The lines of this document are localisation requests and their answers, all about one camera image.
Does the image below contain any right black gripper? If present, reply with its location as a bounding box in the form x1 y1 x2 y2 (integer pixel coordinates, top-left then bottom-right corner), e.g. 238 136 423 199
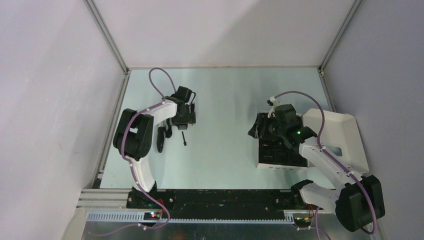
247 113 286 140

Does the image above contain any black comb guard attachment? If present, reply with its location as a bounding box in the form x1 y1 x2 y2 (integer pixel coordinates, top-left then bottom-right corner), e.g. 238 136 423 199
177 123 189 131

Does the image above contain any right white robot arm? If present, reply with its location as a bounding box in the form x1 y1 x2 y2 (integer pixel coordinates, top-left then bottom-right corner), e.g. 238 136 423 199
247 104 386 232

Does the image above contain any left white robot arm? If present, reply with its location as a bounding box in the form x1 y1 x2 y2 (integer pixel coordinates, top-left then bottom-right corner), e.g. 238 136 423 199
112 86 197 208

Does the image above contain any black silver hair clipper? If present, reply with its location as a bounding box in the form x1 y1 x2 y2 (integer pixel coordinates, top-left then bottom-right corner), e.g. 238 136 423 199
156 126 166 153

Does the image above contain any white box with black tray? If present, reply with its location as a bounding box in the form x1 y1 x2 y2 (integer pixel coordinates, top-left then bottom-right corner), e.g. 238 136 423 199
254 112 311 172

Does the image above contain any small black cleaning brush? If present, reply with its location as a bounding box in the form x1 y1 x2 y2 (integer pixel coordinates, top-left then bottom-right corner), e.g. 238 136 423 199
181 131 187 146

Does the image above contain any white box lid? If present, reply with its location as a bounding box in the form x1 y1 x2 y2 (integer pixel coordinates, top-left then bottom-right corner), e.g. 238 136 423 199
299 108 370 177

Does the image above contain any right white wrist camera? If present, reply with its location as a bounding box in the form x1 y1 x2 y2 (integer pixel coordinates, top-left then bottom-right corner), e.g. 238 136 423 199
267 96 280 118

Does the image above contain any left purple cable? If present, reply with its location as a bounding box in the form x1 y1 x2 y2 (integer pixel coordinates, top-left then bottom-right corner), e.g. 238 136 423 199
99 67 178 238

